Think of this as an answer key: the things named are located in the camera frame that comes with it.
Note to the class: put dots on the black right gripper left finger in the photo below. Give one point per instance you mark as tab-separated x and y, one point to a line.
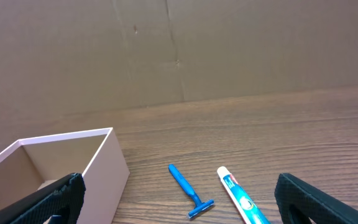
58	202

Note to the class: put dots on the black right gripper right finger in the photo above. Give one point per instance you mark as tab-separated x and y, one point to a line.
301	203

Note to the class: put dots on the teal toothpaste tube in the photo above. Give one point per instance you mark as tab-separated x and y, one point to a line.
249	212

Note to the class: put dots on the pink cardboard box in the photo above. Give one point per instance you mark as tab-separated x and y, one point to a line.
30	164

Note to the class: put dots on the blue disposable razor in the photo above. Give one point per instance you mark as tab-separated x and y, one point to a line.
200	206

